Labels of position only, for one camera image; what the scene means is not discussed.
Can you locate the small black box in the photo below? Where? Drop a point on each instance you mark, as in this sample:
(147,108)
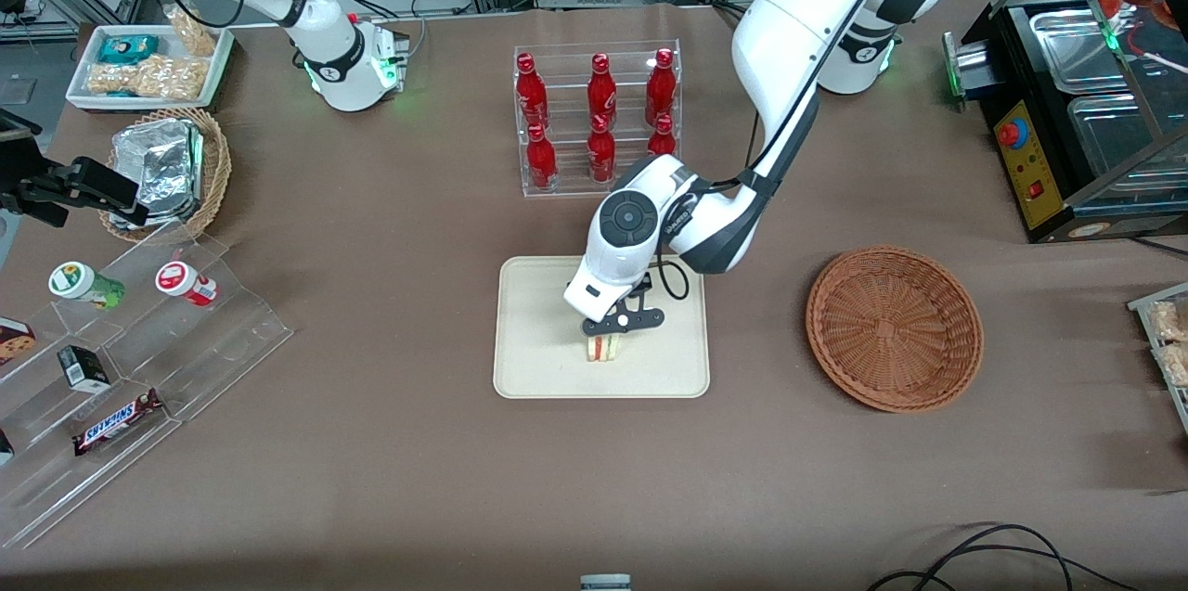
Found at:
(83,368)

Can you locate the small grey device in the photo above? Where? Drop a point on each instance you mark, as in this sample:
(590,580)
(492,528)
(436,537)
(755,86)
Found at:
(605,583)

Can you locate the clear acrylic stepped display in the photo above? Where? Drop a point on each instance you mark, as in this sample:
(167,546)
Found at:
(213,340)

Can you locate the cream plastic serving tray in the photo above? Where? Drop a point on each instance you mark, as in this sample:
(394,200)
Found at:
(538,340)

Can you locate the black food warmer yellow panel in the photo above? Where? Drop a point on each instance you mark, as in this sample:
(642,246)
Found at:
(1030,155)

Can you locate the steel food warmer pan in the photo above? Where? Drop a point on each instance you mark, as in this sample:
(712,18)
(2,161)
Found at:
(1118,141)
(1077,48)

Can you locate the triangle sandwich with tomato lettuce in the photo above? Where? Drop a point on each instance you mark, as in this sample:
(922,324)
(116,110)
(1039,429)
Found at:
(603,350)

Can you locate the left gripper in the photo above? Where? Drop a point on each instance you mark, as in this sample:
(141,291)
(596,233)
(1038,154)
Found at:
(646,280)

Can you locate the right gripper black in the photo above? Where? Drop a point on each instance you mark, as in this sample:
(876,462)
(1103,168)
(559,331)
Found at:
(26,181)

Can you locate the large clear bag of nuts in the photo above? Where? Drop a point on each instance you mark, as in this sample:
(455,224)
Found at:
(148,78)

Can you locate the brown cookie box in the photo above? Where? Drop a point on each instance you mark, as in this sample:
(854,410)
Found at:
(14,340)

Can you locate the small clear bag of nuts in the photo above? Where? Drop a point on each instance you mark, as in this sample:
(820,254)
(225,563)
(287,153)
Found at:
(193,30)

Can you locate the tan wicker basket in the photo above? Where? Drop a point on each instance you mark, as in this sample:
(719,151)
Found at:
(218,173)

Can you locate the red cola bottle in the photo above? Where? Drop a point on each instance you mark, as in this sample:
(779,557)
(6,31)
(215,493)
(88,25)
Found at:
(541,160)
(601,85)
(601,153)
(661,81)
(662,138)
(530,88)

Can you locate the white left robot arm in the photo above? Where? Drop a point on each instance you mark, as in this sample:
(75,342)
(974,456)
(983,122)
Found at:
(789,25)

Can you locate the snickers chocolate bar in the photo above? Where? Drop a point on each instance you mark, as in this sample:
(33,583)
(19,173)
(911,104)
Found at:
(116,422)

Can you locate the red lid snack cup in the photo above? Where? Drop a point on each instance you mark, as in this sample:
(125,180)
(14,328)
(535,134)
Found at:
(184,281)

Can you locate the clear bag of crackers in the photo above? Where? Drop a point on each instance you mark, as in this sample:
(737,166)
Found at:
(1171,340)

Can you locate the green lid snack cup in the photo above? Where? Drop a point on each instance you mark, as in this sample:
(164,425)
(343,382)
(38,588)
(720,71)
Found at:
(83,283)

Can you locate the grey snack tray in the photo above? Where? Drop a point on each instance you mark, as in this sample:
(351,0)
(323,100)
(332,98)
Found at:
(1143,308)

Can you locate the silver foil container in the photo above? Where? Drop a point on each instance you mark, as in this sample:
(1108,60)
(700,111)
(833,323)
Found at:
(158,169)

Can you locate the teal snack packet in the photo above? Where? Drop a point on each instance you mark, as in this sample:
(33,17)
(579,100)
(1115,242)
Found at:
(127,48)

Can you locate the clear acrylic bottle rack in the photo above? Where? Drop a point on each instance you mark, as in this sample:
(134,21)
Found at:
(566,173)

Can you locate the white tray with snacks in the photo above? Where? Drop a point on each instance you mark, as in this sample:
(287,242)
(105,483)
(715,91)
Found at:
(83,95)

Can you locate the round brown wicker basket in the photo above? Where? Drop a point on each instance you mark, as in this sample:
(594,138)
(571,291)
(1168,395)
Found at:
(891,331)

